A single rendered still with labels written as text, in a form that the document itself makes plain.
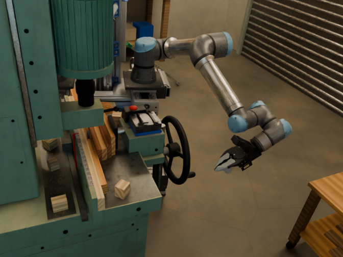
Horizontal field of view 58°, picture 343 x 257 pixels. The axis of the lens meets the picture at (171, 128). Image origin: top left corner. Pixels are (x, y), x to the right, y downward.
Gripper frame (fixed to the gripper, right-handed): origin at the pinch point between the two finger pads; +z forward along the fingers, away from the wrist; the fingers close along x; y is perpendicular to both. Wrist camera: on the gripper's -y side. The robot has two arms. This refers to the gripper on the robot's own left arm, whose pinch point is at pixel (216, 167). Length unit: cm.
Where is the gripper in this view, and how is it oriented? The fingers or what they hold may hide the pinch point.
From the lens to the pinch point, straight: 131.6
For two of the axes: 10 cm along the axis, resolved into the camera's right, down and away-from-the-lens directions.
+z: -8.4, 5.3, -0.5
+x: -3.9, -5.5, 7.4
